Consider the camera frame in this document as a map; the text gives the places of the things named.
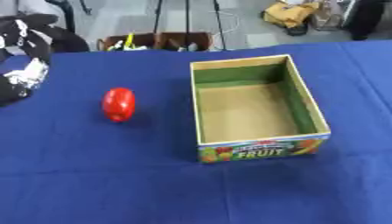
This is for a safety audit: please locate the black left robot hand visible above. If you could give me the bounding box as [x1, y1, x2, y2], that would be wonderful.
[0, 12, 92, 64]

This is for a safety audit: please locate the brown cardboard box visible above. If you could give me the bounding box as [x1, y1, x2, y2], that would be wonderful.
[94, 31, 214, 53]

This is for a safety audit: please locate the tan cardboard box green inside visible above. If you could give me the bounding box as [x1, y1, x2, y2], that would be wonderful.
[188, 53, 333, 165]

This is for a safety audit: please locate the black chair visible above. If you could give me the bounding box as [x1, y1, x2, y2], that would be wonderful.
[44, 0, 95, 33]

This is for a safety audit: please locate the red toy fruit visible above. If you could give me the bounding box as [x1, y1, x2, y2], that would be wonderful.
[101, 87, 138, 123]

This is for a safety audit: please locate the black tripod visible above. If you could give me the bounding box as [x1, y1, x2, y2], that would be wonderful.
[151, 0, 230, 51]

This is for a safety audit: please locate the yellow bag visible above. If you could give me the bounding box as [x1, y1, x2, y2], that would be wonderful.
[262, 1, 322, 29]

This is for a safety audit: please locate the person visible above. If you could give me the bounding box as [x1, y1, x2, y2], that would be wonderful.
[347, 0, 389, 41]

